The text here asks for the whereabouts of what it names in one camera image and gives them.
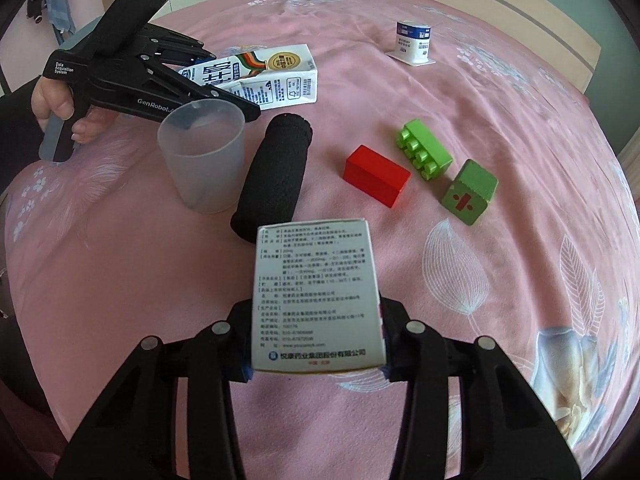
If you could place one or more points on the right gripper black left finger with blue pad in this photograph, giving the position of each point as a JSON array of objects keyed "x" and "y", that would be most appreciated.
[{"x": 130, "y": 430}]

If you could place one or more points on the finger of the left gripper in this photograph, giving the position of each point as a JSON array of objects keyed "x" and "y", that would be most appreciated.
[
  {"x": 173, "y": 48},
  {"x": 153, "y": 90}
]

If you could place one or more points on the white milk carton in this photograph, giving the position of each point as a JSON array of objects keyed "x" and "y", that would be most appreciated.
[{"x": 271, "y": 78}]

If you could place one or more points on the white medicine box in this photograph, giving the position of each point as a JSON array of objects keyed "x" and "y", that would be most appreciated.
[{"x": 316, "y": 305}]

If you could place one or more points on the green studded toy brick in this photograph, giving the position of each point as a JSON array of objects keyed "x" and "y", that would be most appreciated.
[{"x": 423, "y": 150}]

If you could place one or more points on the person's left hand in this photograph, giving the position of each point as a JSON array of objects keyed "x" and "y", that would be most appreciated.
[{"x": 53, "y": 98}]

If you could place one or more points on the translucent plastic cup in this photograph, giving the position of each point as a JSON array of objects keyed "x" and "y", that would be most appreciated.
[{"x": 203, "y": 146}]

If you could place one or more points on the blue hanging clothes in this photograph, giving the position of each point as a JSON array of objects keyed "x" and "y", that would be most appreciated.
[{"x": 57, "y": 12}]

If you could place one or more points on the black foam roll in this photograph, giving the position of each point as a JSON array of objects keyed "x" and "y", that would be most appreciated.
[{"x": 272, "y": 186}]

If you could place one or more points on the pink floral bedsheet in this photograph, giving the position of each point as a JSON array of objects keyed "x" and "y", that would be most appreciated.
[{"x": 101, "y": 251}]

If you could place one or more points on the red wooden block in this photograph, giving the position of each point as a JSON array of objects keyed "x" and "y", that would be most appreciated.
[{"x": 375, "y": 175}]

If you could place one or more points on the small blue white bottle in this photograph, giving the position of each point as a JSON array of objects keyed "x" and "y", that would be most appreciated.
[{"x": 413, "y": 40}]

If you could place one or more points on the green wooden cube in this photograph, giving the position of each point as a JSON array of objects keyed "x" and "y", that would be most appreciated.
[{"x": 470, "y": 193}]

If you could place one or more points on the beige wooden headboard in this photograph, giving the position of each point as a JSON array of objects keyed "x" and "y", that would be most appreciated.
[{"x": 544, "y": 29}]

